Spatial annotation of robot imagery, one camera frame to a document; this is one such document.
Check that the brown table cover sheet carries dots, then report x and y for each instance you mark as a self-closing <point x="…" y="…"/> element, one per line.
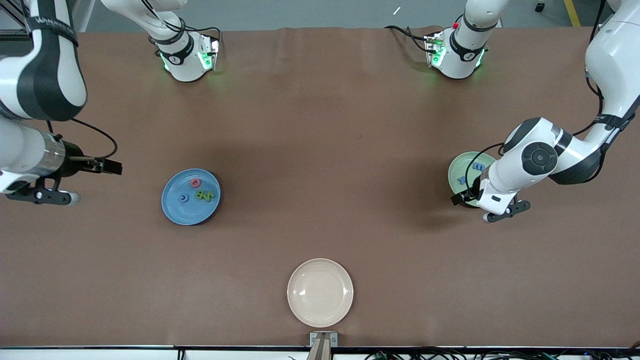
<point x="350" y="100"/>

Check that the light green plate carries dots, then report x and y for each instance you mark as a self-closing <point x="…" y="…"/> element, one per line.
<point x="457" y="172"/>

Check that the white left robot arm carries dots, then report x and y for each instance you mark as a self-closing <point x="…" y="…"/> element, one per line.
<point x="620" y="60"/>

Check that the black caster wheel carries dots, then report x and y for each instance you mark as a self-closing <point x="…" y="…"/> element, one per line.
<point x="539" y="7"/>

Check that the red foam letter Q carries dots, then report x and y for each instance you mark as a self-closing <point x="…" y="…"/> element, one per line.
<point x="192" y="183"/>

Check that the cream plate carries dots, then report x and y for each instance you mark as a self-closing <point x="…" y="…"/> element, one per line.
<point x="320" y="292"/>

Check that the green foam letter B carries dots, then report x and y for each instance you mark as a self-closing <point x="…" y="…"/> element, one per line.
<point x="200" y="195"/>

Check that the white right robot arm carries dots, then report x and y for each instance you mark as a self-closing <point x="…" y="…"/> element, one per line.
<point x="45" y="75"/>

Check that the blue foam letter m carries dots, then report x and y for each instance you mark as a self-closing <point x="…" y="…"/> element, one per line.
<point x="479" y="167"/>

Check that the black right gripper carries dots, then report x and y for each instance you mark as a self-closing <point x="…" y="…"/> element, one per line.
<point x="73" y="160"/>

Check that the green foam letter N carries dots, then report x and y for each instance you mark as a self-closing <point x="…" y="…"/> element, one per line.
<point x="210" y="195"/>

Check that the blue plate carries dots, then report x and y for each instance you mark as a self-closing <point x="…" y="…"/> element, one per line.
<point x="175" y="210"/>

